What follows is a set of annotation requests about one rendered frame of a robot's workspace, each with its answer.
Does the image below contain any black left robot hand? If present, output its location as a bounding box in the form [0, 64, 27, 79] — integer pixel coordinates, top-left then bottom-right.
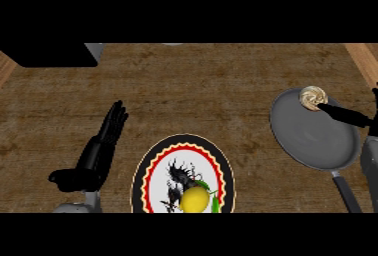
[47, 99, 130, 194]

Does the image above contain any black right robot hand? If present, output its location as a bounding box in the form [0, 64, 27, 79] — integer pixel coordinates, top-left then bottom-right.
[316, 81, 378, 138]

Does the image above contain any beige swirled cupcake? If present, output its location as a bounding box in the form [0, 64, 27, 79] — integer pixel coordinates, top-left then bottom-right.
[298, 85, 329, 112]

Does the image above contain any grey frying pan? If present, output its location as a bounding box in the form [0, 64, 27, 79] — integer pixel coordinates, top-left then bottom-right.
[269, 87, 365, 214]

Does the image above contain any patterned plate with black rim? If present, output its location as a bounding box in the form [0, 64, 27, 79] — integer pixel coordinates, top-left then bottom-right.
[130, 133, 238, 214]

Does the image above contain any pale wooden board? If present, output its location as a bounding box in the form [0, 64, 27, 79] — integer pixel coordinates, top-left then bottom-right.
[0, 50, 19, 90]
[343, 42, 378, 90]

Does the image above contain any yellow lemon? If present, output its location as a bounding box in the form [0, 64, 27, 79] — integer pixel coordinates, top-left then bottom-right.
[179, 185, 213, 214]

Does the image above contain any grey appliance panel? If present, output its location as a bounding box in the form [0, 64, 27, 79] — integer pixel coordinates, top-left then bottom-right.
[84, 42, 106, 65]

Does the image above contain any black appliance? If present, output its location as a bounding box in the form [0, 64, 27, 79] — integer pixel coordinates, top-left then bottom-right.
[0, 42, 100, 69]

